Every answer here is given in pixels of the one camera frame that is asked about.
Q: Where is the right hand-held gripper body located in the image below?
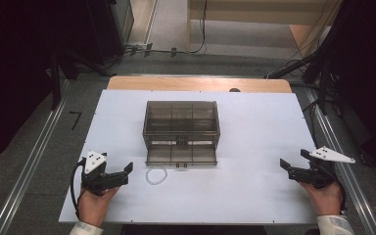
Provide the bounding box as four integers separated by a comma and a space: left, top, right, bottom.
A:
288, 146, 356, 190

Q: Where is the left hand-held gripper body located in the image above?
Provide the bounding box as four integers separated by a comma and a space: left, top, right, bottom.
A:
80, 150, 130, 197

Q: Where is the white bead bracelet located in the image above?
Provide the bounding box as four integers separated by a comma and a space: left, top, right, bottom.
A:
144, 166, 168, 186

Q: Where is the smoky transparent drawer box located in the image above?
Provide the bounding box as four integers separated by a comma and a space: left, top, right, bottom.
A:
142, 100, 221, 168

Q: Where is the person's right hand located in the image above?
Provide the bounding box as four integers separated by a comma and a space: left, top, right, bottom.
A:
298, 180, 344, 217

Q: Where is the person's left hand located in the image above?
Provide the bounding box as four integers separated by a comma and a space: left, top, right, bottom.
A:
77, 186, 120, 227

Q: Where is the white table board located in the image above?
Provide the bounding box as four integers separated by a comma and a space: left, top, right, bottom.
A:
58, 89, 319, 226

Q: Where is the person's left white sleeve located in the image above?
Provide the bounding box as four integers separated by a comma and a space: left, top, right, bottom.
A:
69, 221, 105, 235

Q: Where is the person's white sleeve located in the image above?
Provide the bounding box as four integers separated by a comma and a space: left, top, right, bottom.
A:
316, 213, 355, 235
69, 221, 105, 235

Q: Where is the person's right white sleeve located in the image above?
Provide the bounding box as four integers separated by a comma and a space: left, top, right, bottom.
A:
316, 213, 355, 235

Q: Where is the black stand leg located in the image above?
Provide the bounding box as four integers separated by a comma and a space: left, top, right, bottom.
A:
49, 47, 64, 111

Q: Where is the dark curtain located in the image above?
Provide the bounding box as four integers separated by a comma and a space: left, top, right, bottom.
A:
0, 0, 125, 169
302, 0, 376, 172

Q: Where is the light wooden bench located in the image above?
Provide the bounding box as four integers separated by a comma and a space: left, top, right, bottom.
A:
185, 0, 342, 58

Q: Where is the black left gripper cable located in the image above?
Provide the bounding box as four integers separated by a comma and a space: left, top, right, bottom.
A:
70, 157, 88, 220

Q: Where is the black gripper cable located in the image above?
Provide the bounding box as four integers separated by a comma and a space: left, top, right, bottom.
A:
334, 179, 348, 213
70, 157, 88, 220

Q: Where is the metal floor rail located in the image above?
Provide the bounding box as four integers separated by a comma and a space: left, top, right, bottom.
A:
0, 78, 71, 235
305, 87, 376, 235

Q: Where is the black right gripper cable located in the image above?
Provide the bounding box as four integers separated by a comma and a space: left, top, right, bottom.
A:
334, 179, 348, 213

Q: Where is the black hanging cable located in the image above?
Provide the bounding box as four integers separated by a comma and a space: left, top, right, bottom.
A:
150, 0, 209, 56

